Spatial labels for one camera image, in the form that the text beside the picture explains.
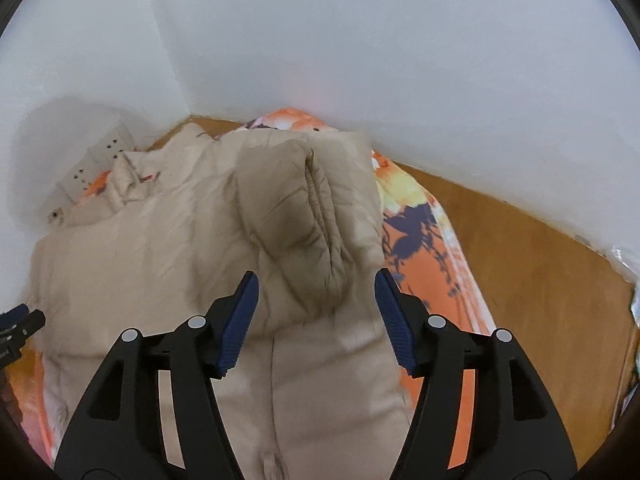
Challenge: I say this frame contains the orange floral bed sheet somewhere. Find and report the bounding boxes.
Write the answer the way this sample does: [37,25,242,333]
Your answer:
[4,106,497,470]

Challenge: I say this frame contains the white wall socket panel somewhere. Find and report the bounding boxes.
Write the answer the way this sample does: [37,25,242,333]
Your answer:
[39,119,136,226]

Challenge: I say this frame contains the beige puffer jacket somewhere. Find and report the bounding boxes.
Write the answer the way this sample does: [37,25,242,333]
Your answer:
[27,121,417,480]

